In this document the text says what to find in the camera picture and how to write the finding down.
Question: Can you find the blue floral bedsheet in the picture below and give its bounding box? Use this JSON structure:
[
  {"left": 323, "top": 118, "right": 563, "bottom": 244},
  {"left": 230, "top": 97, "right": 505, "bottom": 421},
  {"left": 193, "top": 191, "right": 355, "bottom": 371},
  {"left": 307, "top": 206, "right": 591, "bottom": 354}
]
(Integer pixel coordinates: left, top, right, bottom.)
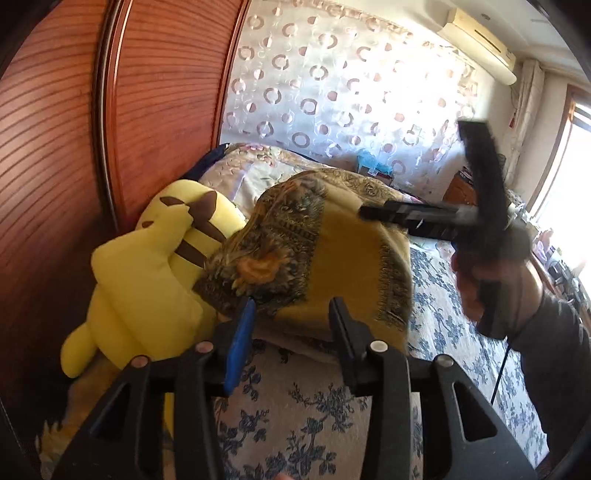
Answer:
[{"left": 39, "top": 240, "right": 550, "bottom": 480}]

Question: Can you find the black cable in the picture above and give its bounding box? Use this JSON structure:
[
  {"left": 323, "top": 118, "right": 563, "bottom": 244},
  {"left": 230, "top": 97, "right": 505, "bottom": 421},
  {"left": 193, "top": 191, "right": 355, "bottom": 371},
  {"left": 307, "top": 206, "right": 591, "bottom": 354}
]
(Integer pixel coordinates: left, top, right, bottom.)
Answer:
[{"left": 489, "top": 335, "right": 513, "bottom": 402}]

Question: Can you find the navy blanket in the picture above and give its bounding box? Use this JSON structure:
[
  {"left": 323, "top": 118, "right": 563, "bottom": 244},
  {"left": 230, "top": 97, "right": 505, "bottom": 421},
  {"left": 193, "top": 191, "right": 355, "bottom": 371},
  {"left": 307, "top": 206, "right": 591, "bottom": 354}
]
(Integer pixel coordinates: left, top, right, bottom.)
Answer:
[{"left": 180, "top": 143, "right": 232, "bottom": 181}]

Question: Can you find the white air conditioner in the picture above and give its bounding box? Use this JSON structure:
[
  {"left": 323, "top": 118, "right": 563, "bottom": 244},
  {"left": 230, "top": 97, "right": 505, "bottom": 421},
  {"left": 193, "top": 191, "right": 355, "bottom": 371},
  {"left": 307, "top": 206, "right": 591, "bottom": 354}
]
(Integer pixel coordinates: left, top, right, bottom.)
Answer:
[{"left": 436, "top": 8, "right": 518, "bottom": 86}]

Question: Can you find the bed with floral sheet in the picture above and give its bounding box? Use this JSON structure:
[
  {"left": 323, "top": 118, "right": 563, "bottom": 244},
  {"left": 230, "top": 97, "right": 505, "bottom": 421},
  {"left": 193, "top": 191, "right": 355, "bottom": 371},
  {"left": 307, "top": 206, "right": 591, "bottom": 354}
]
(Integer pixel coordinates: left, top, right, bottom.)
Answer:
[{"left": 193, "top": 167, "right": 413, "bottom": 356}]

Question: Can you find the floral quilt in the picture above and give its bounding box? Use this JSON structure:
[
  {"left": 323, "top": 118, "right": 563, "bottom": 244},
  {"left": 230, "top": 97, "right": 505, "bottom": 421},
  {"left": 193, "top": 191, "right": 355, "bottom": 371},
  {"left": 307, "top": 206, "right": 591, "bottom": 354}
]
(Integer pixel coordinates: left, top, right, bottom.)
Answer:
[{"left": 198, "top": 143, "right": 416, "bottom": 217}]

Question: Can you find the beige window curtain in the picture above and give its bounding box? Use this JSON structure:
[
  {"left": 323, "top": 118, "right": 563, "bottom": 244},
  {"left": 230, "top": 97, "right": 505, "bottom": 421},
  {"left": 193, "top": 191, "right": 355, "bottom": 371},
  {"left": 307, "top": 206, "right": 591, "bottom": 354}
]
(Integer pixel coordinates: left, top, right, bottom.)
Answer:
[{"left": 510, "top": 60, "right": 546, "bottom": 185}]

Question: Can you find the yellow plush toy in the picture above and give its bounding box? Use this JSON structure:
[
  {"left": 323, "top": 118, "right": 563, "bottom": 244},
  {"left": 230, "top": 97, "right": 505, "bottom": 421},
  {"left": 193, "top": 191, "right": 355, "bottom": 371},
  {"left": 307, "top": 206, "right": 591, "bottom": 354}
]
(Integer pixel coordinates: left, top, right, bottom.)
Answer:
[{"left": 60, "top": 179, "right": 247, "bottom": 380}]

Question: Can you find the circle patterned sheer curtain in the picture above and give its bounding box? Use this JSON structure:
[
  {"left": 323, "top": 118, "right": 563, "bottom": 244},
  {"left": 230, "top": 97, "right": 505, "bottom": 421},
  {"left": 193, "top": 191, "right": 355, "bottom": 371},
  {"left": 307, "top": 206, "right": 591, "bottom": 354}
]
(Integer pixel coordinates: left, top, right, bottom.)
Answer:
[{"left": 219, "top": 0, "right": 485, "bottom": 204}]

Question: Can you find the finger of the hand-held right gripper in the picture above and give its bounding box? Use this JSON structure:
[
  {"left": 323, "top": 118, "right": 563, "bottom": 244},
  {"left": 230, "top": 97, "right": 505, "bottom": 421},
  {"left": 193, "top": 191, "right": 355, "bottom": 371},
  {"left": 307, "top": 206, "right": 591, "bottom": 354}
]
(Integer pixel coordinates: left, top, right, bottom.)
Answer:
[
  {"left": 457, "top": 119, "right": 513, "bottom": 232},
  {"left": 359, "top": 200, "right": 467, "bottom": 241}
]

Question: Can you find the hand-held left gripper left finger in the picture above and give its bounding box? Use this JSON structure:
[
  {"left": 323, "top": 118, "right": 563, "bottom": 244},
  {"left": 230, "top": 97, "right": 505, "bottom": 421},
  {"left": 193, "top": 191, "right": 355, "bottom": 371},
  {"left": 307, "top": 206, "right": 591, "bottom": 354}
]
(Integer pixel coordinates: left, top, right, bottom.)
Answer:
[{"left": 51, "top": 296, "right": 257, "bottom": 480}]

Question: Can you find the window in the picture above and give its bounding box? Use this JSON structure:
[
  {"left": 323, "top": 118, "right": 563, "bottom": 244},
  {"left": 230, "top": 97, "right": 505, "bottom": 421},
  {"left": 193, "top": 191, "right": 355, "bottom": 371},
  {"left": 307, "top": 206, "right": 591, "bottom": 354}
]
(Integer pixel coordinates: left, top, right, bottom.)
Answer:
[{"left": 526, "top": 85, "right": 591, "bottom": 241}]

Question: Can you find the wooden wardrobe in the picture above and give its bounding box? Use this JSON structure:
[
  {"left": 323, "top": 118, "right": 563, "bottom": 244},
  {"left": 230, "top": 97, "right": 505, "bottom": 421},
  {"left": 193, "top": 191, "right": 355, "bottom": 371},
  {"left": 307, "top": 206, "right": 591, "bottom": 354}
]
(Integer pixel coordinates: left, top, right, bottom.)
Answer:
[{"left": 0, "top": 0, "right": 252, "bottom": 444}]

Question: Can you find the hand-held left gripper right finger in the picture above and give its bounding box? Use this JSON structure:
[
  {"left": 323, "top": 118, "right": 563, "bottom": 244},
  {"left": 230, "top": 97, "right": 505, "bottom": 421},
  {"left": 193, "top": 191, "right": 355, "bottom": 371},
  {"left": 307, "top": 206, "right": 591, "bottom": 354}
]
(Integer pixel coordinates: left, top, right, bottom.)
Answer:
[{"left": 329, "top": 296, "right": 539, "bottom": 480}]

